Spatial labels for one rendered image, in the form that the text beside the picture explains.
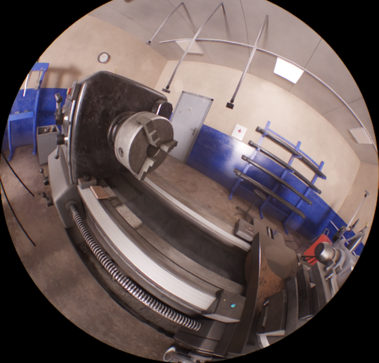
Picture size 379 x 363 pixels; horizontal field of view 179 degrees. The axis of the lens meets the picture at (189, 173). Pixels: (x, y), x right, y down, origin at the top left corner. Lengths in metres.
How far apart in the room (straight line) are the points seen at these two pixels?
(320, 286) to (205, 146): 3.52
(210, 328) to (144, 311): 0.43
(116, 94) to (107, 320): 1.44
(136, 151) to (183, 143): 3.38
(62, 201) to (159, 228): 0.53
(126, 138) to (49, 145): 2.28
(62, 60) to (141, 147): 3.65
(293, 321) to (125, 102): 0.85
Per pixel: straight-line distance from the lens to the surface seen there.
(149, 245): 0.46
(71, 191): 0.68
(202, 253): 0.66
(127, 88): 0.58
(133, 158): 0.43
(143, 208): 0.71
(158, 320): 0.83
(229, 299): 0.45
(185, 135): 3.75
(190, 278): 0.45
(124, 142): 0.42
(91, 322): 1.30
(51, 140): 2.57
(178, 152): 3.87
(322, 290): 0.33
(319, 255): 0.64
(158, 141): 0.42
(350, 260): 0.86
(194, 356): 0.60
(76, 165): 0.58
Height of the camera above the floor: 1.23
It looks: 22 degrees down
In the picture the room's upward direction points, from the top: 24 degrees clockwise
